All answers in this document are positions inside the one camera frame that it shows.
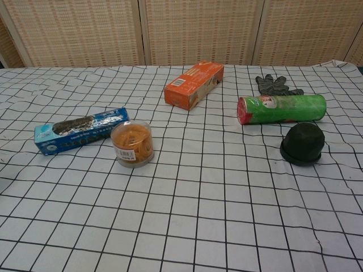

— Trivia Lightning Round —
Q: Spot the woven folding screen panel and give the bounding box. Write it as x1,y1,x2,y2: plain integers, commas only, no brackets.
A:
0,0,146,68
140,0,266,66
252,0,363,67
0,16,29,69
343,42,363,68

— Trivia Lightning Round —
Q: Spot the green chips can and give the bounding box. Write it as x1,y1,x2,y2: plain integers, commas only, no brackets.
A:
237,93,327,126

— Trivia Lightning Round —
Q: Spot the dark green dome object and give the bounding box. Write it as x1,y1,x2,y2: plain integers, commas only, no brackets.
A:
282,122,320,161

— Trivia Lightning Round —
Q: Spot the white black checkered tablecloth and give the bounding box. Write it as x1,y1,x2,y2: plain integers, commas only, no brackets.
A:
0,58,363,272

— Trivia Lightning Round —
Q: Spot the blue cookie box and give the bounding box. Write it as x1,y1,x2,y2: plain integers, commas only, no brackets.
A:
33,107,130,156

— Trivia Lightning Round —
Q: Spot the grey striped knit glove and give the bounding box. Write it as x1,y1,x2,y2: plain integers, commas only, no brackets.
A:
255,74,305,97

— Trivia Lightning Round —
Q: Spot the orange cardboard box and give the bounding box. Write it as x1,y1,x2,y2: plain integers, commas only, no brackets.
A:
163,59,225,111

